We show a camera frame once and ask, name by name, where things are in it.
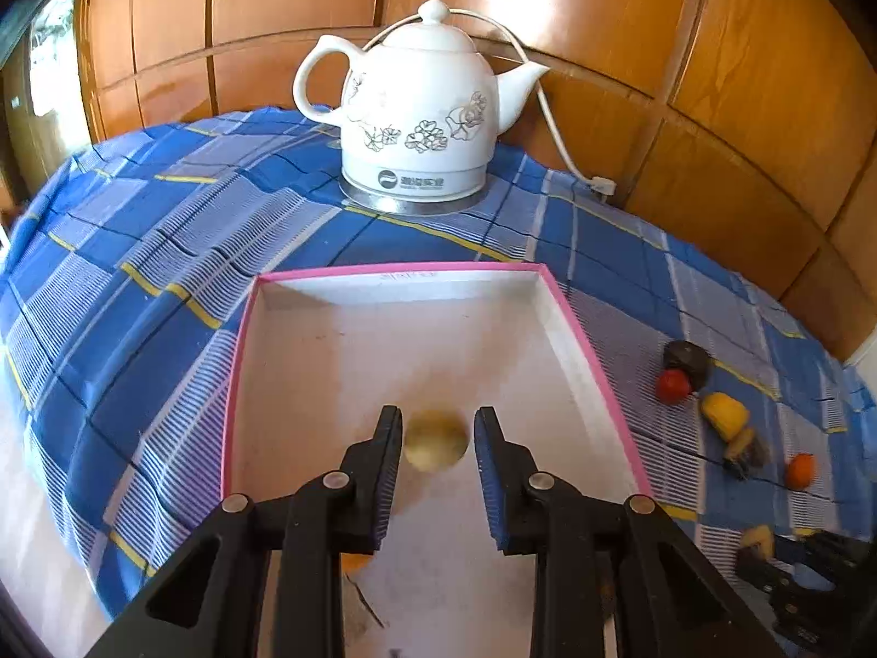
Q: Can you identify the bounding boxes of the white floral ceramic kettle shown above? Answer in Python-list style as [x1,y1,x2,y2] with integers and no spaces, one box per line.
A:
[294,0,551,198]

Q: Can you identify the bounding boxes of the small orange kumquat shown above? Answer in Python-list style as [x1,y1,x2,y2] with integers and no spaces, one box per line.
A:
[784,452,816,491]

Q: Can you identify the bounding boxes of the white box with pink rim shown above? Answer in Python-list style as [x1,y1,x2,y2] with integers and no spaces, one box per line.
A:
[220,262,655,658]

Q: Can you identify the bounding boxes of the pale yellow cut chunk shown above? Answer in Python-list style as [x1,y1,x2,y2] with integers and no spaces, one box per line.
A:
[742,524,777,558]

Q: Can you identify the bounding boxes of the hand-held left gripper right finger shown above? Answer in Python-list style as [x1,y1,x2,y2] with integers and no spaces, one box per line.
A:
[475,406,785,658]

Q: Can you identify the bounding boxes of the blue plaid tablecloth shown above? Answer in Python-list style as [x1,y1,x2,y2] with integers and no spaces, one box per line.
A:
[0,106,877,621]

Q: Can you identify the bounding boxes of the tan longan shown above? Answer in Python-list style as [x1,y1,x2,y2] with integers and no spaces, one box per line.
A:
[404,410,470,473]

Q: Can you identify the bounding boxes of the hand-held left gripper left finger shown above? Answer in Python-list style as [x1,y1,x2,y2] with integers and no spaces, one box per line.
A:
[86,406,404,658]

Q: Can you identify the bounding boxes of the round metal kettle base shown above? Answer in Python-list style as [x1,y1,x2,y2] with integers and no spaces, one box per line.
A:
[340,174,489,215]

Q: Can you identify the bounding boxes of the wooden panelled wardrobe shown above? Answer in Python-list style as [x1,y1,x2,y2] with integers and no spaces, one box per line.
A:
[72,0,877,364]

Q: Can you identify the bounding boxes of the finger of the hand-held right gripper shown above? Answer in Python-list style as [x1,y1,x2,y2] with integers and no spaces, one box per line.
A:
[738,549,796,597]
[777,529,871,566]

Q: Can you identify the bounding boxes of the glazed wooden door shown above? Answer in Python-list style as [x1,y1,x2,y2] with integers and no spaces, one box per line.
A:
[0,0,93,213]

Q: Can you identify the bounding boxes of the dark brown chocolate pastry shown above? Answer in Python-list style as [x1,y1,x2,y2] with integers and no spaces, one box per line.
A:
[662,339,714,392]

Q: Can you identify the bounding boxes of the red cherry tomato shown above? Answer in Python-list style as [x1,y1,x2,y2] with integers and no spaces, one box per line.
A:
[656,368,693,405]

